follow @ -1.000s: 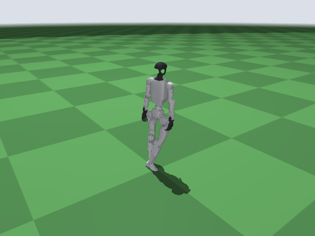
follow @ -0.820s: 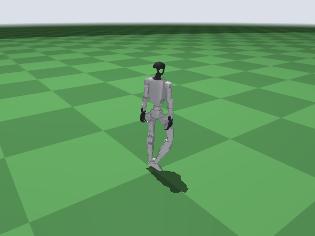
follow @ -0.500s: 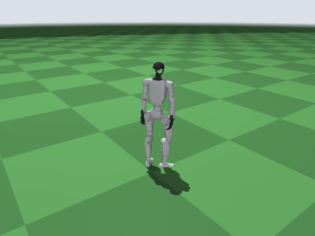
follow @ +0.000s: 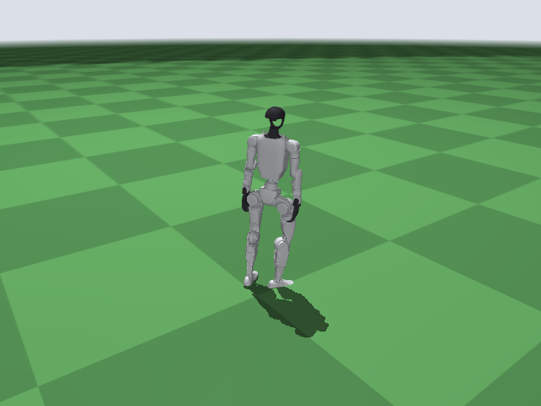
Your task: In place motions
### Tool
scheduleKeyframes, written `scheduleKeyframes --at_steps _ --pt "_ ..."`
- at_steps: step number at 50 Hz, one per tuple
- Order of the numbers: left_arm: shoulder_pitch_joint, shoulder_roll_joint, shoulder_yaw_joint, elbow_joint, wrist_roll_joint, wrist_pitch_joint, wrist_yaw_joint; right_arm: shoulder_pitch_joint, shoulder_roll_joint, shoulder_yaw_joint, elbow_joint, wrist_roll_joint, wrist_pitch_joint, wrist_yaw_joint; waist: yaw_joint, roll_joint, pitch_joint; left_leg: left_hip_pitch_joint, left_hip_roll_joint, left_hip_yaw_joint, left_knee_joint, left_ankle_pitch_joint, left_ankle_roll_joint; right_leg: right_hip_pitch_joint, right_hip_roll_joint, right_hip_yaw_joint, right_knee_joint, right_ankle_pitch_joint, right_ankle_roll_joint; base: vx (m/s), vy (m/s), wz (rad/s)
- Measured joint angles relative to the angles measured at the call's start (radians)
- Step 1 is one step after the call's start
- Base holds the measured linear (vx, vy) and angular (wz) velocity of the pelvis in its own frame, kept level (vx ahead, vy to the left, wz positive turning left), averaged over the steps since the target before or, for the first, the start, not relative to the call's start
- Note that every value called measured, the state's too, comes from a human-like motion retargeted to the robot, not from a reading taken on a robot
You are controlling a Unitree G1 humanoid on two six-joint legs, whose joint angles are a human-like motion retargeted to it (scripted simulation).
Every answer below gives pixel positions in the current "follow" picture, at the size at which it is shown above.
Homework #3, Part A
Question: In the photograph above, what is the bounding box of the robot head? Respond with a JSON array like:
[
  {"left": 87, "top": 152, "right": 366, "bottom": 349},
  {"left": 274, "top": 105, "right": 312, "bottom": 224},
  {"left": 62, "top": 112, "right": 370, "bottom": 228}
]
[{"left": 264, "top": 107, "right": 286, "bottom": 140}]

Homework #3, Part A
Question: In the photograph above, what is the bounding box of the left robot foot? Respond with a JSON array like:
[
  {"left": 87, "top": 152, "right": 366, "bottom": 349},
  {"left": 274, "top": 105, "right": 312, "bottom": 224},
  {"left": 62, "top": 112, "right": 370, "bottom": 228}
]
[{"left": 243, "top": 271, "right": 258, "bottom": 286}]

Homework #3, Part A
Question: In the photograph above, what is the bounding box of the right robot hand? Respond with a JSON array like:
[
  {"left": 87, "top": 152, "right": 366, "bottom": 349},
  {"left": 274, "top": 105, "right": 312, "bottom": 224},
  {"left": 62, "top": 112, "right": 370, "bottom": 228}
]
[{"left": 287, "top": 198, "right": 301, "bottom": 222}]

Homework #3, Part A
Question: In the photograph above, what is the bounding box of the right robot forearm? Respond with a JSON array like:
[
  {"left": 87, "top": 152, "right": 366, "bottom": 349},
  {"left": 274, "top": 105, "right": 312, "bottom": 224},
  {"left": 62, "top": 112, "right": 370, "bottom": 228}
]
[{"left": 292, "top": 170, "right": 303, "bottom": 204}]

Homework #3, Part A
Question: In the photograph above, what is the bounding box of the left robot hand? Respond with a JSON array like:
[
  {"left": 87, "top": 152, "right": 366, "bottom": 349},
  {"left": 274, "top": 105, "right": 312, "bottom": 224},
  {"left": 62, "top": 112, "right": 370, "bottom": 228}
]
[{"left": 242, "top": 187, "right": 250, "bottom": 211}]

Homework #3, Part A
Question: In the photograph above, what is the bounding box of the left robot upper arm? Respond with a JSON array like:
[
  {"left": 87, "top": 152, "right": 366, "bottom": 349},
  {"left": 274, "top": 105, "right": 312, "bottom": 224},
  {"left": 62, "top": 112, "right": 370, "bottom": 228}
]
[{"left": 246, "top": 134, "right": 259, "bottom": 170}]

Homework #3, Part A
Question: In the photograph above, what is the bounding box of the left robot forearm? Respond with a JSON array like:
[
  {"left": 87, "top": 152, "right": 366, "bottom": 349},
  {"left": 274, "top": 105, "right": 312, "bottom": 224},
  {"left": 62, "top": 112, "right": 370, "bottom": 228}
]
[{"left": 242, "top": 162, "right": 254, "bottom": 193}]

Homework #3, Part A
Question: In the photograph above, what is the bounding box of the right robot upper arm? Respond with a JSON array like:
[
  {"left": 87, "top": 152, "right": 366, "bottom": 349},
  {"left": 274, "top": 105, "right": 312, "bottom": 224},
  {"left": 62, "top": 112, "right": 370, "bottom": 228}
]
[{"left": 286, "top": 139, "right": 301, "bottom": 178}]

